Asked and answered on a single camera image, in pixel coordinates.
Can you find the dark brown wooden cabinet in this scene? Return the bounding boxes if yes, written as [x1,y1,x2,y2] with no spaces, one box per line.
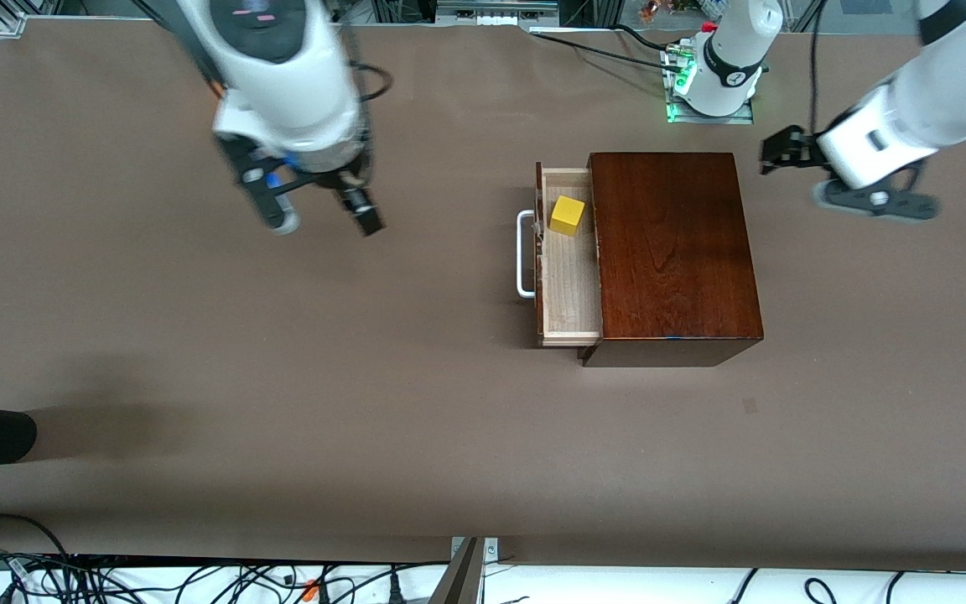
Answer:
[581,152,766,368]

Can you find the white power strip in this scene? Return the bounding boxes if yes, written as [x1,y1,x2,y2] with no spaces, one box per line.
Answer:
[435,0,561,27]

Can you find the black arched cable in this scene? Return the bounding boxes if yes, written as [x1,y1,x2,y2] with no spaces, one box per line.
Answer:
[0,513,73,560]

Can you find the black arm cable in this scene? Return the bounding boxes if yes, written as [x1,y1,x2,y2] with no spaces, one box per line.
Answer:
[808,0,829,137]

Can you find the tangled black cables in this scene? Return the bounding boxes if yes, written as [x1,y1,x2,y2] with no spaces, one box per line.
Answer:
[0,545,450,604]

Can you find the yellow block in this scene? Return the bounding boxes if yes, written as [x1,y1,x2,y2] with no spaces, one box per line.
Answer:
[548,195,587,238]

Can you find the wooden drawer with white handle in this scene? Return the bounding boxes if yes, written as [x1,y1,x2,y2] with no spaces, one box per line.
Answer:
[516,161,604,348]

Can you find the black cable on table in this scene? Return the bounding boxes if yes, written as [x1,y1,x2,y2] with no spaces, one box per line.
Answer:
[529,23,685,75]

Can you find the metal bracket with dark bar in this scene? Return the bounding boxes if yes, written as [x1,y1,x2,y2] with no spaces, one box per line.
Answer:
[431,537,501,604]

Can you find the metal base plate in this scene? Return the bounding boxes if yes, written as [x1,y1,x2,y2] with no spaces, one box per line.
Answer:
[666,99,756,125]

